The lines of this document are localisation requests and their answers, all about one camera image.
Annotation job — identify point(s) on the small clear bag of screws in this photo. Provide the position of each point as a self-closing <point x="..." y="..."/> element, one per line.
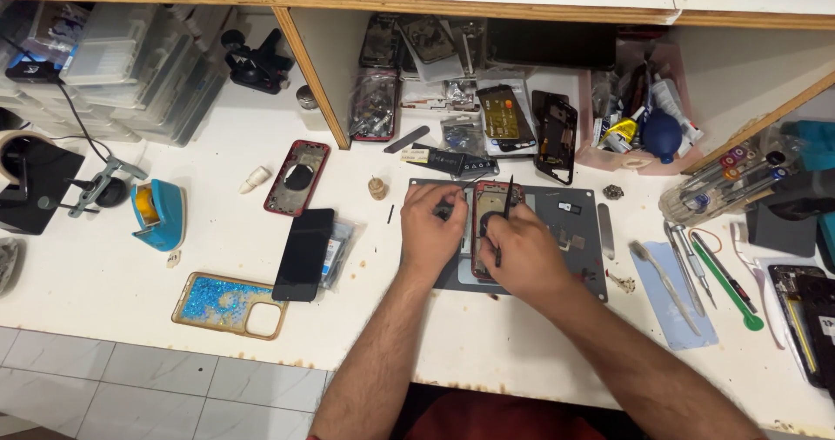
<point x="462" y="133"/>

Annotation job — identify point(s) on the person's right hand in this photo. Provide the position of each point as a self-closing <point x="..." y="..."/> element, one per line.
<point x="532" y="257"/>

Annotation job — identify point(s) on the red-edged bag of small parts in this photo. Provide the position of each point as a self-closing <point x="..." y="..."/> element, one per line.
<point x="373" y="104"/>

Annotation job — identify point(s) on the light blue cloth pad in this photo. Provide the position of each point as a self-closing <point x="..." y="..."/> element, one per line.
<point x="678" y="326"/>

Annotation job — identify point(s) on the empty red phone housing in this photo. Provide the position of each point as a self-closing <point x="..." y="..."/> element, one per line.
<point x="280" y="192"/>

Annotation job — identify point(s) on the silver screwdriver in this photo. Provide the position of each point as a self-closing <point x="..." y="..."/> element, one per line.
<point x="691" y="264"/>

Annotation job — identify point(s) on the red phone frame with parts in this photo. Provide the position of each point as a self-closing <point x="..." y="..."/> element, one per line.
<point x="483" y="205"/>

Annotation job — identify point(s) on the small white scrap piece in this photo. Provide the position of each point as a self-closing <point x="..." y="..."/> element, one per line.
<point x="623" y="282"/>

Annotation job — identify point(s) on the flat metal spudger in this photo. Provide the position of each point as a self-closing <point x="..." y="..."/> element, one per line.
<point x="606" y="231"/>

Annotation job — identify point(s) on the person's red shorts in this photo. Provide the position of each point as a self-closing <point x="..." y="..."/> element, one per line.
<point x="509" y="420"/>

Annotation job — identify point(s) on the grey metal clamp tool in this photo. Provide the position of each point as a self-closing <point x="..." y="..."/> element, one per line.
<point x="107" y="176"/>

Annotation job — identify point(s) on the heap of phone back parts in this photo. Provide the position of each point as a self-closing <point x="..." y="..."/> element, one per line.
<point x="424" y="48"/>

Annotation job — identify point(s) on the black box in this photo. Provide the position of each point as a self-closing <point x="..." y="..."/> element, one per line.
<point x="783" y="221"/>

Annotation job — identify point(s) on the teal plastic item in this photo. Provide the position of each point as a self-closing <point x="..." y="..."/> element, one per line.
<point x="812" y="143"/>

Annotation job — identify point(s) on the white toothbrush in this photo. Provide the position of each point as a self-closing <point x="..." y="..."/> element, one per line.
<point x="665" y="287"/>

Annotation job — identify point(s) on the small white paper label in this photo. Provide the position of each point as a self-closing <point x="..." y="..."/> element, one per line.
<point x="173" y="259"/>

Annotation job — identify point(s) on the small white nozzle tip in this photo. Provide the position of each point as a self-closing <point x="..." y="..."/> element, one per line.
<point x="253" y="179"/>

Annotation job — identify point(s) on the brown tape roll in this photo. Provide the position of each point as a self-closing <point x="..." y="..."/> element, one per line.
<point x="13" y="140"/>

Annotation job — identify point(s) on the pink bin of tools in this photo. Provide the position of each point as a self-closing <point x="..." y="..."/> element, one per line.
<point x="613" y="156"/>

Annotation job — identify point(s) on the small black chip part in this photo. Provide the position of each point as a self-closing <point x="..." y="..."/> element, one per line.
<point x="569" y="208"/>

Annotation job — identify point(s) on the small brown glue bottle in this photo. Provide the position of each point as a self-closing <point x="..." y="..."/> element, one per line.
<point x="378" y="189"/>

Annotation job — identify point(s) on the black flat plastic strip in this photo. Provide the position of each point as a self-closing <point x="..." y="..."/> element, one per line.
<point x="406" y="139"/>

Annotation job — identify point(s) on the blue tape dispenser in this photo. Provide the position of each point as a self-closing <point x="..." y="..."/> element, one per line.
<point x="160" y="221"/>

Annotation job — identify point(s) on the black square base plate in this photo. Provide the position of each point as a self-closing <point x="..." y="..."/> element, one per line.
<point x="39" y="195"/>

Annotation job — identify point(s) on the green plastic spudger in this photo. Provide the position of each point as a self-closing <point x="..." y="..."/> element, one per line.
<point x="727" y="290"/>

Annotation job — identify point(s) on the black and red screwdriver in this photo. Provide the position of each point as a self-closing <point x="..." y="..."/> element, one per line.
<point x="724" y="270"/>

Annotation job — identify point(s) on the black smartphone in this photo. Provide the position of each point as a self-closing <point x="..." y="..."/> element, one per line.
<point x="303" y="257"/>

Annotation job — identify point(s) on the stack of clear organizer boxes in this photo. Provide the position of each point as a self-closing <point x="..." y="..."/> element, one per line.
<point x="130" y="75"/>

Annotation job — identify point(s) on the clear bag with phone part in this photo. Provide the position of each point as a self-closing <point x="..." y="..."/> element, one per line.
<point x="339" y="251"/>

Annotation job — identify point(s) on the person's left fingers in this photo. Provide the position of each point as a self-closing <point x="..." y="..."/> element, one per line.
<point x="455" y="202"/>

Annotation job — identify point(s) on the grey repair work mat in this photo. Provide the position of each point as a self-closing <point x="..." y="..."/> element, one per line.
<point x="577" y="244"/>

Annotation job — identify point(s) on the black phone holder stand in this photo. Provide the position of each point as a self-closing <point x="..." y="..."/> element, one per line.
<point x="258" y="65"/>

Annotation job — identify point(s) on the phone with gold card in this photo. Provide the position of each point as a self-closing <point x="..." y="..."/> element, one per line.
<point x="505" y="117"/>

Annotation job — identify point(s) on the person's right fingers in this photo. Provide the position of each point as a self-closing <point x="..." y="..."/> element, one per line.
<point x="499" y="231"/>

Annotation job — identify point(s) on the orange rubber band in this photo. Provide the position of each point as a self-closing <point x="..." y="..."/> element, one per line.
<point x="693" y="241"/>

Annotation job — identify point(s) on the person's left hand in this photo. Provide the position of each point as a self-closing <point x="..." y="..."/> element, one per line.
<point x="427" y="228"/>

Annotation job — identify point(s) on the clear jar of screwdrivers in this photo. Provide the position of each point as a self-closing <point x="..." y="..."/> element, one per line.
<point x="717" y="185"/>

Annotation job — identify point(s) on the blue glitter phone case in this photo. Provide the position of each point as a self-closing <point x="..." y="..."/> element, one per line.
<point x="222" y="300"/>

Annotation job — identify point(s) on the white plastic tweezers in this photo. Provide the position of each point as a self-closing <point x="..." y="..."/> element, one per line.
<point x="760" y="296"/>

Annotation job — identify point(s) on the black pointed spudger tool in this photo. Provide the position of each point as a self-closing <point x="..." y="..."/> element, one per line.
<point x="507" y="199"/>

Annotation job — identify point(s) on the small round metal knob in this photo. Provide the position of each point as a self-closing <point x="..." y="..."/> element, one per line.
<point x="307" y="97"/>

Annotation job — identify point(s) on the crumpled foil ball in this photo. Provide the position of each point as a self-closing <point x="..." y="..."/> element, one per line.
<point x="613" y="192"/>

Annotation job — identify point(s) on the blue rubber air blower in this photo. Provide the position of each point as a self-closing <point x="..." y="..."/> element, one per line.
<point x="662" y="137"/>

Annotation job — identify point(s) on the opened black phone with parts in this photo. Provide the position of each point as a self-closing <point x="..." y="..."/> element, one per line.
<point x="805" y="322"/>

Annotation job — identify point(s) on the black phone frame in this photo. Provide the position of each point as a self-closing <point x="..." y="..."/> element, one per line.
<point x="554" y="140"/>

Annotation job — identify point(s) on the thin black tweezers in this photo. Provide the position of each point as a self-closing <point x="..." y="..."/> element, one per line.
<point x="473" y="184"/>

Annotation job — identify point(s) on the black phone battery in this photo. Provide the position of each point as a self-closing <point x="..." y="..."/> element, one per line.
<point x="450" y="163"/>

